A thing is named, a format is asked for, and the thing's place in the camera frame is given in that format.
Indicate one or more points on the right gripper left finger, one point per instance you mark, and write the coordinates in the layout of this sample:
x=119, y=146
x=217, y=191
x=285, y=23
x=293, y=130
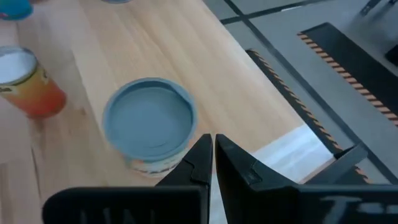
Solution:
x=124, y=205

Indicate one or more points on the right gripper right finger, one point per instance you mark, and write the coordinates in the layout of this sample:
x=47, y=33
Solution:
x=280, y=205

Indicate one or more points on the short orange label can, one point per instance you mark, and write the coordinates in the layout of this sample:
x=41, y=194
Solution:
x=149, y=121

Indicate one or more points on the pineapple label orange can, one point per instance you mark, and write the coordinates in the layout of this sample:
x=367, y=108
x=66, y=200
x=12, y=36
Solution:
x=34, y=93

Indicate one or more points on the cherries label teal can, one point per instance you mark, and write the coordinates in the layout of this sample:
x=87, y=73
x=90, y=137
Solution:
x=14, y=9

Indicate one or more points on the wooden shelf with black legs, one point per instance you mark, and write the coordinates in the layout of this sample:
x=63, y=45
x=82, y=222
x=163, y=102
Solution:
x=186, y=46

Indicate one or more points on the black mat with orange stripes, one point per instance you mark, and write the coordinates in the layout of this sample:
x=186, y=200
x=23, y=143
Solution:
x=348, y=56
x=297, y=101

